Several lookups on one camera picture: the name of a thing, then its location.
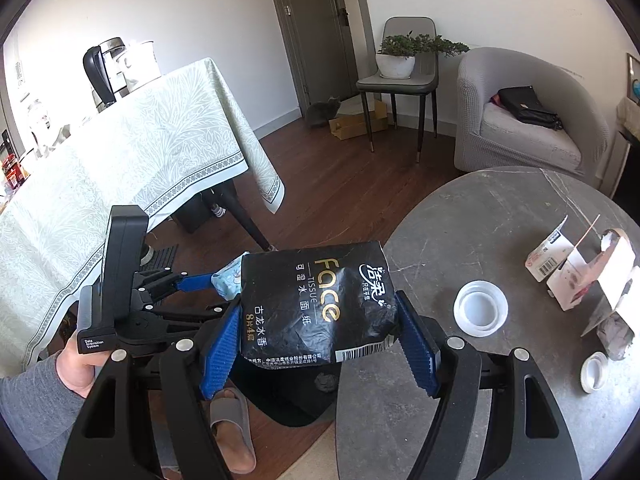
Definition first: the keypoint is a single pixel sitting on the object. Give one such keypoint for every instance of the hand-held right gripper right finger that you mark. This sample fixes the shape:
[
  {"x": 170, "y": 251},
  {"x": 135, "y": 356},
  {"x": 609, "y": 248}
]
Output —
[{"x": 417, "y": 352}]

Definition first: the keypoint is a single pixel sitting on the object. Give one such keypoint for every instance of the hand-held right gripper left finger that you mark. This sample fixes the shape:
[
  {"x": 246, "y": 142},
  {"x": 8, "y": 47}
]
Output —
[{"x": 220, "y": 355}]

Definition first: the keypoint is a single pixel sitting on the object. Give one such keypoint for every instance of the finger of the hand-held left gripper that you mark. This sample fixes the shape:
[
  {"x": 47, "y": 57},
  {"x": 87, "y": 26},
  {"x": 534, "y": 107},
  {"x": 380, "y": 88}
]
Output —
[
  {"x": 200, "y": 314},
  {"x": 197, "y": 282}
]

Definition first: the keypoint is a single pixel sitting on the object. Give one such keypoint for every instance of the light blue wipe packet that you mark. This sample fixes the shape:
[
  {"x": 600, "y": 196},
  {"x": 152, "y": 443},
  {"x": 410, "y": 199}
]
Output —
[{"x": 227, "y": 280}]

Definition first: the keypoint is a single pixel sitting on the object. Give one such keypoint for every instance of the black trash bin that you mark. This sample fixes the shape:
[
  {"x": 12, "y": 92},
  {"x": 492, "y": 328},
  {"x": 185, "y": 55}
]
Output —
[{"x": 285, "y": 395}]

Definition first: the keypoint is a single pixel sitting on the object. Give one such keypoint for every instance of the black tissue pack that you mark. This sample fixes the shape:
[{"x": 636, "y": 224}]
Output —
[{"x": 310, "y": 300}]

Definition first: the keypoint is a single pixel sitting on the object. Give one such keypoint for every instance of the small white red carton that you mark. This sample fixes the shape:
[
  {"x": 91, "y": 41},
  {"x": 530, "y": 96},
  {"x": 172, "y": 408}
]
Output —
[{"x": 545, "y": 256}]

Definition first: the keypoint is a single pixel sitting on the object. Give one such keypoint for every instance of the white tissue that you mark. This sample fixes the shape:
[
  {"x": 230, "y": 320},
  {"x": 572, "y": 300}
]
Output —
[{"x": 617, "y": 337}]

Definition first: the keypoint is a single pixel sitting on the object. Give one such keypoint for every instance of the person's left forearm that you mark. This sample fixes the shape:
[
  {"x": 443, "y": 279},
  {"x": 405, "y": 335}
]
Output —
[{"x": 30, "y": 420}]

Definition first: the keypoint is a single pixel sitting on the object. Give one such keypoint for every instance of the person's left hand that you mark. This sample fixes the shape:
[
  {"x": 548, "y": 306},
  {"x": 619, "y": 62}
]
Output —
[{"x": 75, "y": 370}]

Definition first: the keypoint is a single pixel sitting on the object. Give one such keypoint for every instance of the black box under table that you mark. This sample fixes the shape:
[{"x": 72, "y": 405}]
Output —
[{"x": 195, "y": 212}]

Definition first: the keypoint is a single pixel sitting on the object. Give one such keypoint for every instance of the large white plastic lid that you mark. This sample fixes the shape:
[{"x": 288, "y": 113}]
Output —
[{"x": 480, "y": 310}]

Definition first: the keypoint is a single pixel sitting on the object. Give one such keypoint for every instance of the black dining table leg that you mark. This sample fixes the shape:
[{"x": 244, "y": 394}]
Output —
[{"x": 245, "y": 220}]

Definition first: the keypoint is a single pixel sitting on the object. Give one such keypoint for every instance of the grey slipper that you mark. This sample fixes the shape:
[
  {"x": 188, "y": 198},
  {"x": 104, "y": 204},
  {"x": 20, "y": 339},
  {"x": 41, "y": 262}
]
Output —
[{"x": 235, "y": 432}]

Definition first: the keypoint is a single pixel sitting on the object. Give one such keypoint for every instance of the crumpled grey paper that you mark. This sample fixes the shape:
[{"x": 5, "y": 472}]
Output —
[{"x": 327, "y": 382}]

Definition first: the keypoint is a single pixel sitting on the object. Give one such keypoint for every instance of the table with white cloth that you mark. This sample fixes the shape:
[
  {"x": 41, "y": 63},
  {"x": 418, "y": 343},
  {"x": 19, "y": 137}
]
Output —
[{"x": 125, "y": 160}]

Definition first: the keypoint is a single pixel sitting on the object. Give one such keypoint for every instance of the beige rug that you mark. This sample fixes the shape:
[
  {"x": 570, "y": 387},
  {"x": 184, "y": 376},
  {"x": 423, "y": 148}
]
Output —
[{"x": 310, "y": 460}]

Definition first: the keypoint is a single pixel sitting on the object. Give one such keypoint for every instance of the round grey marble table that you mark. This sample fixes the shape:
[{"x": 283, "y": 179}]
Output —
[{"x": 475, "y": 220}]

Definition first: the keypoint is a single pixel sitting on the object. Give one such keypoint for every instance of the glass jar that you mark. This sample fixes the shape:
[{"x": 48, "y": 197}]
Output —
[{"x": 37, "y": 122}]

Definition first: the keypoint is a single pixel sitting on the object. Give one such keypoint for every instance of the open white carton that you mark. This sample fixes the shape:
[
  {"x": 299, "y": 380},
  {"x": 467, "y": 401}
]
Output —
[{"x": 570, "y": 282}]

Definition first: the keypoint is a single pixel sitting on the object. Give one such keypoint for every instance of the small white plastic lid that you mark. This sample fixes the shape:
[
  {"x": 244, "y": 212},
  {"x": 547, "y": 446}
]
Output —
[{"x": 594, "y": 372}]

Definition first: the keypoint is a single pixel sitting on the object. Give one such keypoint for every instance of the black coffee machine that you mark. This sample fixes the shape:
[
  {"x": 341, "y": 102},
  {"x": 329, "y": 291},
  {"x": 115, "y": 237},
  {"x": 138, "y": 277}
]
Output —
[{"x": 97, "y": 77}]

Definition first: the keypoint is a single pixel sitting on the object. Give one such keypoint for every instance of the white kitchen appliance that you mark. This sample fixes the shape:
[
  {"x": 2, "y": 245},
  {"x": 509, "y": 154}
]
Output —
[{"x": 140, "y": 62}]

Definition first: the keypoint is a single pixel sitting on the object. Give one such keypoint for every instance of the grey cat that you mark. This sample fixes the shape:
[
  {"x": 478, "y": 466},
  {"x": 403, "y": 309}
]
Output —
[{"x": 320, "y": 112}]

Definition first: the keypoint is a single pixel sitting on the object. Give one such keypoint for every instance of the torn white cardboard sleeve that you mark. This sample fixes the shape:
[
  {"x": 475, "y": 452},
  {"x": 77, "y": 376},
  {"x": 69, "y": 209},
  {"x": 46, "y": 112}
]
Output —
[{"x": 617, "y": 270}]

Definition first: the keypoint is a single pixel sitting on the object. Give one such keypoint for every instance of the flat cardboard box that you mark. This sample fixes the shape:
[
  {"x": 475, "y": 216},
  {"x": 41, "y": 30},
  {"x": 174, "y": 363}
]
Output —
[{"x": 350, "y": 125}]

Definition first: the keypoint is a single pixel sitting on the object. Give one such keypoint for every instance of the grey armchair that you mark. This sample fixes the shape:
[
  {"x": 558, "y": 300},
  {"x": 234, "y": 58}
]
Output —
[{"x": 525, "y": 150}]

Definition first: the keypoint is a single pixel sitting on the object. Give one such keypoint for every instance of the grey dining chair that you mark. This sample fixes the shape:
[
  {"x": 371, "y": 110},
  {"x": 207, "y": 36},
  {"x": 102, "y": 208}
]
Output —
[{"x": 400, "y": 85}]

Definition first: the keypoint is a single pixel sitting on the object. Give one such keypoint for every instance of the black handbag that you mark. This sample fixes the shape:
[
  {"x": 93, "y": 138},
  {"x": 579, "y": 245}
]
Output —
[{"x": 527, "y": 105}]

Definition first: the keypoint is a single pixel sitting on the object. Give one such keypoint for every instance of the grey door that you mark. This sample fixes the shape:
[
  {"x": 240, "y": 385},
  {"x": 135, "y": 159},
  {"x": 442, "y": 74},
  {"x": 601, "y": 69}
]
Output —
[{"x": 310, "y": 35}]

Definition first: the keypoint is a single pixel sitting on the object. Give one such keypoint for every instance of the potted plant white pot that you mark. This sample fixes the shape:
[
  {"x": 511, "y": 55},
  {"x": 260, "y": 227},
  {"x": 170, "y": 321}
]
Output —
[{"x": 396, "y": 62}]

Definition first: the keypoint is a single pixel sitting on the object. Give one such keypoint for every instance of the sideboard with beige cloth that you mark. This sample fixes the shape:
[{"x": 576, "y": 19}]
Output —
[{"x": 629, "y": 117}]

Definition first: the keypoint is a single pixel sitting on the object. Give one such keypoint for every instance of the small blue globe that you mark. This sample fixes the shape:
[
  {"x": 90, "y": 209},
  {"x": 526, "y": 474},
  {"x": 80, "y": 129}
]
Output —
[{"x": 636, "y": 89}]

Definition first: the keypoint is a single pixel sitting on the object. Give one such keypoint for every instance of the picture frame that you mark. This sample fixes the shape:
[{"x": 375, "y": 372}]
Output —
[{"x": 632, "y": 67}]

